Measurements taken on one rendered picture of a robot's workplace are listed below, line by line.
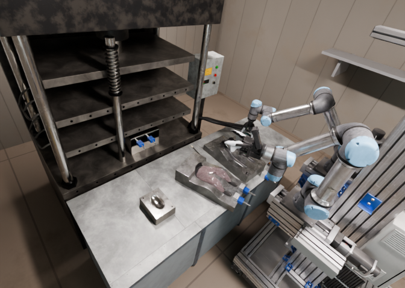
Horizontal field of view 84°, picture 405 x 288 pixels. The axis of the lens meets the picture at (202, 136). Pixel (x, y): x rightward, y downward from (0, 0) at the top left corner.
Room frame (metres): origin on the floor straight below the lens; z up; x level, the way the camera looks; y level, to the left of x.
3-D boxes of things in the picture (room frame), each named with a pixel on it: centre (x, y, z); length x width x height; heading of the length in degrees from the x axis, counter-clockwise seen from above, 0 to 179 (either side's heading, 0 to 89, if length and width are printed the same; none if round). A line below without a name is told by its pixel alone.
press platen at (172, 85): (1.67, 0.79, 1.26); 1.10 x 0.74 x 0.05; 139
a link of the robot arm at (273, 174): (0.90, -0.42, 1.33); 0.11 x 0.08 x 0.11; 165
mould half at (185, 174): (1.18, -0.13, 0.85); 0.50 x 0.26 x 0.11; 66
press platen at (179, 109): (1.67, 0.79, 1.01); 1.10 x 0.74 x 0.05; 139
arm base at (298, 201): (0.94, -0.71, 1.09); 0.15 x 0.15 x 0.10
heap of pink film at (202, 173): (1.19, -0.13, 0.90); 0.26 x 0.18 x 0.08; 66
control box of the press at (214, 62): (2.13, 0.08, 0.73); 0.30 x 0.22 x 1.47; 139
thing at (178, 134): (1.64, 0.75, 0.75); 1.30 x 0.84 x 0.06; 139
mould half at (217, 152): (1.51, -0.30, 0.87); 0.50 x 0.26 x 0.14; 49
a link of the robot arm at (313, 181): (0.94, -0.71, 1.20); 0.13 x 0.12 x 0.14; 165
